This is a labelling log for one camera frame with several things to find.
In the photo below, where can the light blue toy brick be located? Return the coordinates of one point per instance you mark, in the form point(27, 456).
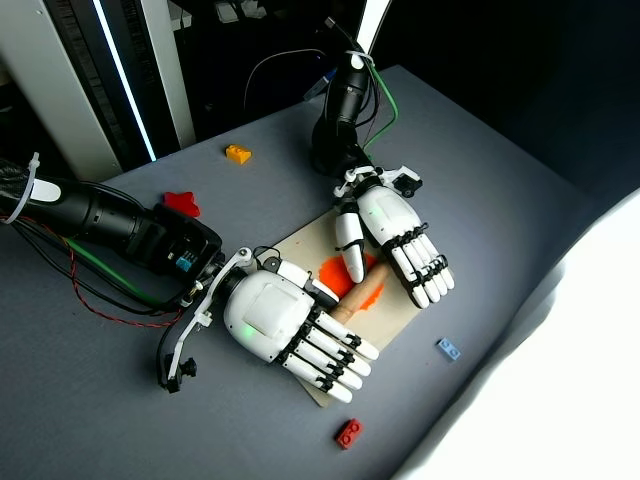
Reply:
point(449, 349)

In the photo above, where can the light wooden board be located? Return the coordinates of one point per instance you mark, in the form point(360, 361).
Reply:
point(395, 320)

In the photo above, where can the flattened orange dough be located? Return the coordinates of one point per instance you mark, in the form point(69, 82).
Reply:
point(332, 272)

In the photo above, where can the white light strip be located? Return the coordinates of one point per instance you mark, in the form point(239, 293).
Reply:
point(127, 85)

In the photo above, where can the red toy brick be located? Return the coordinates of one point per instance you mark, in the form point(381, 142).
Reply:
point(348, 434)

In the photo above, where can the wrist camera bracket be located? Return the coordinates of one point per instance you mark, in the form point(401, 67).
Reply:
point(175, 350)
point(407, 185)

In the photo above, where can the grey table cloth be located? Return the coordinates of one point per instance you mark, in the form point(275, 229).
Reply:
point(500, 200)

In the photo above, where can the yellow toy brick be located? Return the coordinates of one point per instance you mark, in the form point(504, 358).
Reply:
point(237, 154)

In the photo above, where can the grey metal column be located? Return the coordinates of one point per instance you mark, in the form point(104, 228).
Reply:
point(45, 90)

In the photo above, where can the wooden rolling pin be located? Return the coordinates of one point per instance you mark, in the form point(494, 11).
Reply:
point(362, 292)

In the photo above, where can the red star-shaped toy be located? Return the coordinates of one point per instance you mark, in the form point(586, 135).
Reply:
point(182, 202)

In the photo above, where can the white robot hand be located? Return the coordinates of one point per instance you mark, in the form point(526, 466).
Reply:
point(387, 215)
point(265, 310)

